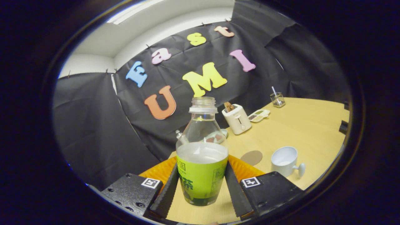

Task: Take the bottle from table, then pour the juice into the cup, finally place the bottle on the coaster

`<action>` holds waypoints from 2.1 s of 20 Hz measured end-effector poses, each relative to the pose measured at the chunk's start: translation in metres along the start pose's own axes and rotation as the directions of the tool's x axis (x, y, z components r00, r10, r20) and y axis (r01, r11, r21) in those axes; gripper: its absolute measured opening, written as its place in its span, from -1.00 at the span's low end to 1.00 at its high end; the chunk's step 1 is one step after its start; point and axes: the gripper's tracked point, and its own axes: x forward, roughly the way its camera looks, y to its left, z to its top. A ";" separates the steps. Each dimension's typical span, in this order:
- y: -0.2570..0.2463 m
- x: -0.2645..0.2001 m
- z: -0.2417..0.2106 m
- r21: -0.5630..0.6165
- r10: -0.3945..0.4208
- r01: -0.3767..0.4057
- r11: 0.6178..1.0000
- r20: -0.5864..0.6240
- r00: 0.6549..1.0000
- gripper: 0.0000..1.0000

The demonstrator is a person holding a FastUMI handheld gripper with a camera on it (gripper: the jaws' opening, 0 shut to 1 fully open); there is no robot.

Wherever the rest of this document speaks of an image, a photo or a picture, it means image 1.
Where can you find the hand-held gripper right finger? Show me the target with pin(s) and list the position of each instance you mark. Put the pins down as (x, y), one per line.
(237, 193)

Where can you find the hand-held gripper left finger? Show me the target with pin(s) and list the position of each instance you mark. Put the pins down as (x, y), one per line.
(165, 193)

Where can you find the round brown coaster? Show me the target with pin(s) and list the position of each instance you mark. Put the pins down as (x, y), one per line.
(251, 157)

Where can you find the green label juice bottle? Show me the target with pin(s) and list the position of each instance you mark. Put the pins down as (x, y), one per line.
(201, 178)

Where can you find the pale grey cup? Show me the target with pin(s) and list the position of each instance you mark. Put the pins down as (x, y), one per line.
(281, 156)

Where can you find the tall white green bottle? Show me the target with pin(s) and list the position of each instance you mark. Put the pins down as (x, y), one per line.
(178, 134)

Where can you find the pale green plate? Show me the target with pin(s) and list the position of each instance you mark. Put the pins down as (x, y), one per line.
(225, 133)

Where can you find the white toaster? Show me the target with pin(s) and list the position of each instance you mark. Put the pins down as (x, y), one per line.
(239, 120)

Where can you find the white divided snack tray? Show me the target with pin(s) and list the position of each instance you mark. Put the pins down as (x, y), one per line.
(258, 115)

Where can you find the brown bread slice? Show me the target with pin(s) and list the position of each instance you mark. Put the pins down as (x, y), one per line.
(229, 107)

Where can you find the wooden table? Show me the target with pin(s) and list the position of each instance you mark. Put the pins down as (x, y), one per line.
(306, 131)

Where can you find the white straw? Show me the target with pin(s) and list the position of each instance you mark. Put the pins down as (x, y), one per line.
(274, 91)

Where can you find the black table clamp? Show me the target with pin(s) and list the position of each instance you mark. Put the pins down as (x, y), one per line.
(343, 127)
(346, 105)

